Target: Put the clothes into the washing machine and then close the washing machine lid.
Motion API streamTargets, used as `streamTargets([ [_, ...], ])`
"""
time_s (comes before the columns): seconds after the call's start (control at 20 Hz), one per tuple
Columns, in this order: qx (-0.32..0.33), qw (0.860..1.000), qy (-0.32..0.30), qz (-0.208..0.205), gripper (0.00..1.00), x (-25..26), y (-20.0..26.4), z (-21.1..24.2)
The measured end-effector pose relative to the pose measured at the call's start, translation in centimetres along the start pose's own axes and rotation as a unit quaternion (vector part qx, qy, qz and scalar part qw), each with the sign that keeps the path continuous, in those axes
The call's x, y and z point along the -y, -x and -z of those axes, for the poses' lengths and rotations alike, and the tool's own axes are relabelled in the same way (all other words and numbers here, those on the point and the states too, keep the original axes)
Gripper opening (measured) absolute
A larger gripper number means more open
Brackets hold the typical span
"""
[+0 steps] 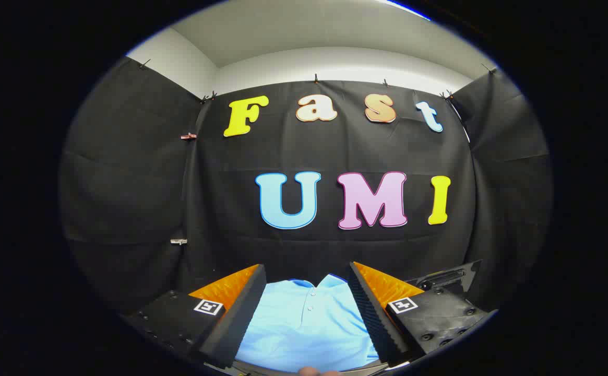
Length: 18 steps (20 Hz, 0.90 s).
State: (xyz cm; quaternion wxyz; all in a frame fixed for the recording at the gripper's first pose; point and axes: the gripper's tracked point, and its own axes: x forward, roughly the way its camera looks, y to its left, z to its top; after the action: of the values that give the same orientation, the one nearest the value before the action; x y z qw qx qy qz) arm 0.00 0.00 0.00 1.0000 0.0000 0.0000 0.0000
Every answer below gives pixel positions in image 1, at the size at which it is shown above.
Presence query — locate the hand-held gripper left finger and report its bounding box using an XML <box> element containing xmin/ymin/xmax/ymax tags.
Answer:
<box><xmin>121</xmin><ymin>264</ymin><xmax>268</xmax><ymax>370</ymax></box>

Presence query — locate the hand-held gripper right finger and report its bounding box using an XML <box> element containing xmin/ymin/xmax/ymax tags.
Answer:
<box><xmin>348</xmin><ymin>261</ymin><xmax>497</xmax><ymax>366</ymax></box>

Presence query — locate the light blue polo shirt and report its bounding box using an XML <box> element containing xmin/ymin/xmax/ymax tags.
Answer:
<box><xmin>235</xmin><ymin>274</ymin><xmax>380</xmax><ymax>373</ymax></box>

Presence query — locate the black backdrop cloth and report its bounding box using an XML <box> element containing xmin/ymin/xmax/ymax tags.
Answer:
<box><xmin>58</xmin><ymin>55</ymin><xmax>552</xmax><ymax>319</ymax></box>

